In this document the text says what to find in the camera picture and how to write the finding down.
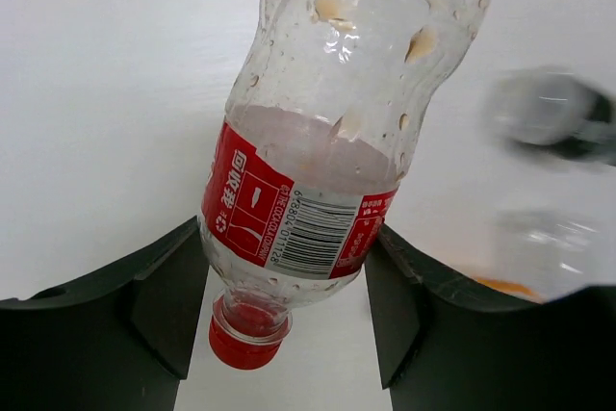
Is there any clear bottle red label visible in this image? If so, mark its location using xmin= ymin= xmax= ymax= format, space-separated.
xmin=199 ymin=0 xmax=491 ymax=370

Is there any clear bottle black label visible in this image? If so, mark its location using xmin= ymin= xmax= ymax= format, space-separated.
xmin=481 ymin=66 xmax=615 ymax=167

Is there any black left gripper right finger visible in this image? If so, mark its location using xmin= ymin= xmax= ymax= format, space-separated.
xmin=365 ymin=227 xmax=615 ymax=411

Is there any orange juice bottle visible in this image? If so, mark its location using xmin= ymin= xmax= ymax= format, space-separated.
xmin=472 ymin=276 xmax=544 ymax=303

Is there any clear bottle blue label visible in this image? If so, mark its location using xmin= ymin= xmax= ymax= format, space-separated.
xmin=491 ymin=209 xmax=612 ymax=301

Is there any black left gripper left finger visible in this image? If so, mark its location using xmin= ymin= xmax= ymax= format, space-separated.
xmin=1 ymin=218 xmax=209 ymax=411

